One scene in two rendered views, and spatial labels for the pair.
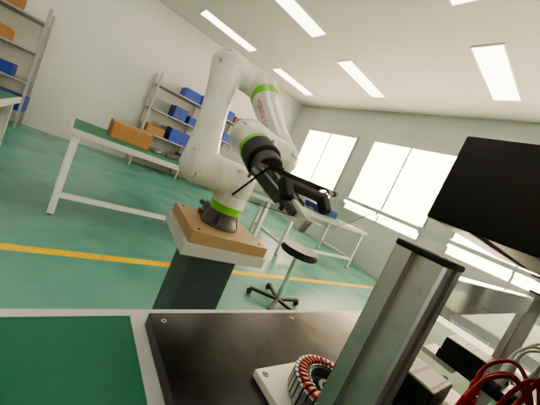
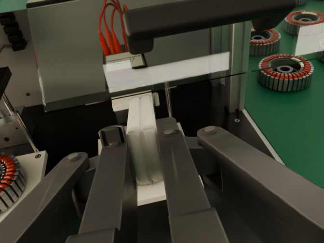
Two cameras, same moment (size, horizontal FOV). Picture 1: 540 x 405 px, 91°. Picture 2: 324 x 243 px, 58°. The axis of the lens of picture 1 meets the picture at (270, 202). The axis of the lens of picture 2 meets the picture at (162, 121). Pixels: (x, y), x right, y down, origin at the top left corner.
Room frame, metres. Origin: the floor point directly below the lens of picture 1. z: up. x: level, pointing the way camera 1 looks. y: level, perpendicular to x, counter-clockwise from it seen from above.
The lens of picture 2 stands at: (0.61, 0.02, 1.12)
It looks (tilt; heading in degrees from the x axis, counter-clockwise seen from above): 39 degrees down; 213
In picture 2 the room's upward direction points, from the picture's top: 8 degrees counter-clockwise
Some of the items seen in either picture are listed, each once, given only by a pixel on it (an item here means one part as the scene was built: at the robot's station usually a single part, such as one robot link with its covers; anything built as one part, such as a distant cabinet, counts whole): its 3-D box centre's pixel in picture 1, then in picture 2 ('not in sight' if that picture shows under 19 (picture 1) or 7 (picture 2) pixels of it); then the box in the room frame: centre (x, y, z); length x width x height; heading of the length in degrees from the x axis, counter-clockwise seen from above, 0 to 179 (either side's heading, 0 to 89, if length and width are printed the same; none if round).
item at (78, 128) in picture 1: (173, 193); not in sight; (3.07, 1.07, 0.38); 2.20 x 0.90 x 0.75; 129
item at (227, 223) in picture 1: (215, 212); not in sight; (1.07, 0.18, 0.82); 0.26 x 0.15 x 0.06; 39
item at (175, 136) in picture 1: (176, 136); not in sight; (6.16, 2.59, 0.92); 0.42 x 0.42 x 0.29; 40
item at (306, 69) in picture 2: not in sight; (284, 72); (0.00, -0.04, 0.77); 0.11 x 0.11 x 0.04
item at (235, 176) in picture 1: (231, 187); not in sight; (1.02, 0.16, 0.94); 0.16 x 0.13 x 0.19; 124
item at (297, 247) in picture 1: (289, 276); not in sight; (2.28, -0.43, 0.28); 0.54 x 0.49 x 0.56; 39
